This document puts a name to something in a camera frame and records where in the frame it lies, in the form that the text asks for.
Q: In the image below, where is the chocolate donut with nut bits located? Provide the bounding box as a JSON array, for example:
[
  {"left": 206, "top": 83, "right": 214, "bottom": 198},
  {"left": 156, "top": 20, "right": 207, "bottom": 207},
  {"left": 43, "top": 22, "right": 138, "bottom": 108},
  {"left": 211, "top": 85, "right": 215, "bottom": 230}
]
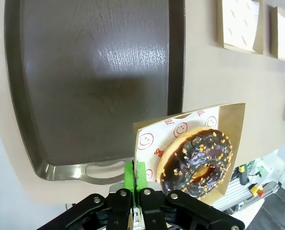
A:
[{"left": 156, "top": 127, "right": 233, "bottom": 198}]

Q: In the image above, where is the black yellow handheld device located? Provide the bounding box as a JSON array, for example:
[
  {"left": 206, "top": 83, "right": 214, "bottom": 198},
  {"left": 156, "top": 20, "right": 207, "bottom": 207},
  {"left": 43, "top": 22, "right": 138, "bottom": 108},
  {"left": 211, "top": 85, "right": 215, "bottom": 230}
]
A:
[{"left": 238, "top": 164, "right": 250, "bottom": 185}]

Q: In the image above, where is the aluminium base frame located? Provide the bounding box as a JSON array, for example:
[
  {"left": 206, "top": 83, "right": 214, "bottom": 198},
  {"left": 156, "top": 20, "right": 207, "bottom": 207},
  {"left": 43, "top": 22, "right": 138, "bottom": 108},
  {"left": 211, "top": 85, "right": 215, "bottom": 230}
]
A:
[{"left": 219, "top": 178, "right": 281, "bottom": 211}]

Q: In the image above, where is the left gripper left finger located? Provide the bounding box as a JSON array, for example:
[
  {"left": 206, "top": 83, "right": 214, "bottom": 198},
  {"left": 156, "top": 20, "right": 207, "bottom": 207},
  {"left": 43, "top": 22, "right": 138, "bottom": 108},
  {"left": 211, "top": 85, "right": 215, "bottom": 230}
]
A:
[{"left": 39, "top": 162, "right": 135, "bottom": 230}]

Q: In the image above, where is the brown cardboard donut box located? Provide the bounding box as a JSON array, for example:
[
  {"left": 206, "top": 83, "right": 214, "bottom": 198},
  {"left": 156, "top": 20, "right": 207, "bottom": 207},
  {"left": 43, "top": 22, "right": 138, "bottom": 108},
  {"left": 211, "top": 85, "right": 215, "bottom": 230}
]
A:
[
  {"left": 215, "top": 0, "right": 265, "bottom": 55},
  {"left": 270, "top": 5, "right": 285, "bottom": 64},
  {"left": 132, "top": 103, "right": 247, "bottom": 201}
]

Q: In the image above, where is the large brown serving tray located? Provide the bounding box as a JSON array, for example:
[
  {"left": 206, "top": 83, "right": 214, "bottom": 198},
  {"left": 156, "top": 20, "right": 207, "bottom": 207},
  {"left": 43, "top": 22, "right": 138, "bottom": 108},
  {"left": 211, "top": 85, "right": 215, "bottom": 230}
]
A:
[{"left": 3, "top": 0, "right": 187, "bottom": 185}]

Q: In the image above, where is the yellow red emergency stop button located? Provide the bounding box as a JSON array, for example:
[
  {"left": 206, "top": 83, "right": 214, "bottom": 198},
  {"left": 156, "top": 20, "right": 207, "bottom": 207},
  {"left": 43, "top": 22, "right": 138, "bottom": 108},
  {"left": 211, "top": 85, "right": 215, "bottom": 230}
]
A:
[{"left": 249, "top": 183, "right": 264, "bottom": 197}]

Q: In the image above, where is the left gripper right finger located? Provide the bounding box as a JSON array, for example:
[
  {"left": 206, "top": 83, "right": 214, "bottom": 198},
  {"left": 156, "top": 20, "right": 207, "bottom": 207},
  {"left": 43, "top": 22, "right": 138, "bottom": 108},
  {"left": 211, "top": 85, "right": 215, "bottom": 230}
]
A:
[{"left": 135, "top": 162, "right": 245, "bottom": 230}]

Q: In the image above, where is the white smiley paper liner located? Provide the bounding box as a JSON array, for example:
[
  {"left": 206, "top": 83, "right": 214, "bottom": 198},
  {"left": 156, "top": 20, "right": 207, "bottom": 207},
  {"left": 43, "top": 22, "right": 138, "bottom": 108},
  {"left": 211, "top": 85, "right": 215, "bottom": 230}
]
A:
[
  {"left": 222, "top": 0, "right": 263, "bottom": 52},
  {"left": 277, "top": 11, "right": 285, "bottom": 61},
  {"left": 136, "top": 108, "right": 221, "bottom": 190}
]

